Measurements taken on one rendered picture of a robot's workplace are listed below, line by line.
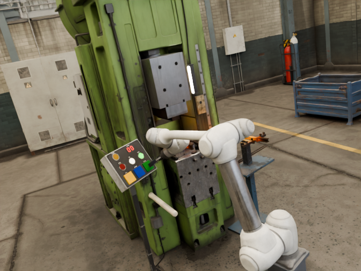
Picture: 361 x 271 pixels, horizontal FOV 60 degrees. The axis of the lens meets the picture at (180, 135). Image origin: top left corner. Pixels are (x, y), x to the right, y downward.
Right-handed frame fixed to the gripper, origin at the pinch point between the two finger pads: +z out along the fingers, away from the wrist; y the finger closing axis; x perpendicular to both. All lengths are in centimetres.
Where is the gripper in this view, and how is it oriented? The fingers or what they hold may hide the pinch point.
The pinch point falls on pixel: (152, 163)
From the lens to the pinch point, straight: 232.6
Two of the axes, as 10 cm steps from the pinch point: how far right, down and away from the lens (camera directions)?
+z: -6.0, 4.6, 6.5
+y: 5.6, -3.4, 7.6
